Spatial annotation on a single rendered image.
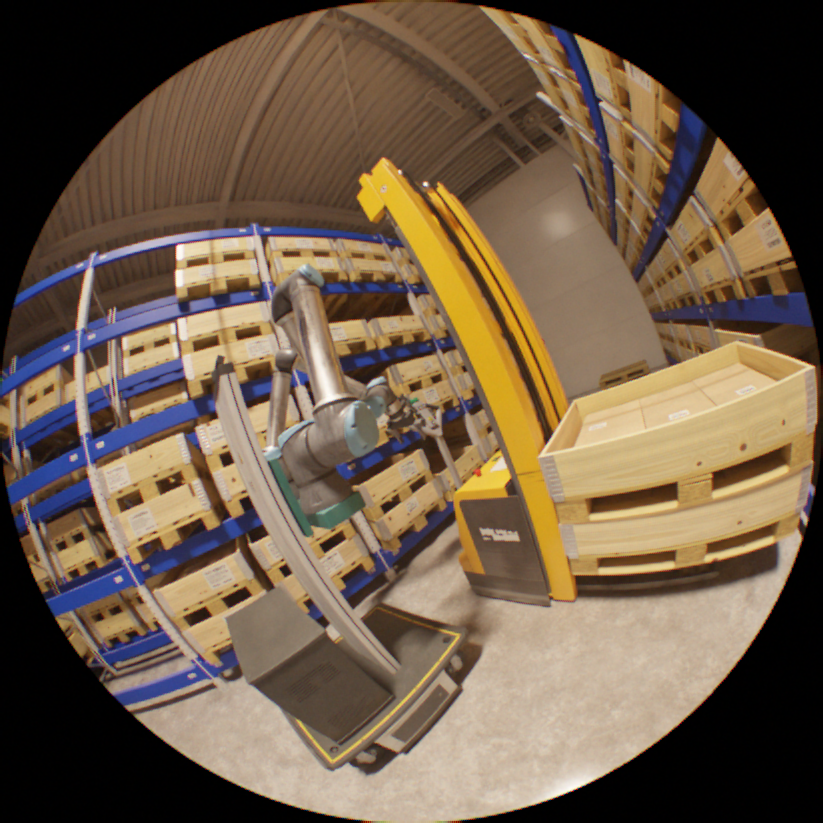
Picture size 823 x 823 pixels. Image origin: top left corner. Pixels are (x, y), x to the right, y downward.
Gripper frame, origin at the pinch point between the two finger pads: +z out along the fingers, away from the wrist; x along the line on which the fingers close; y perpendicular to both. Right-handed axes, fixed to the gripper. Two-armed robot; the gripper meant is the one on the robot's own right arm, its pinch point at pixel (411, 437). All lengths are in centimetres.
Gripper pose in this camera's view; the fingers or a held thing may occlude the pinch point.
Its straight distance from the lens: 128.4
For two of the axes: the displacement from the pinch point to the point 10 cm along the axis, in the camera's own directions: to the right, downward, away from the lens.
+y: -3.2, 5.9, -7.5
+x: 8.2, -2.3, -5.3
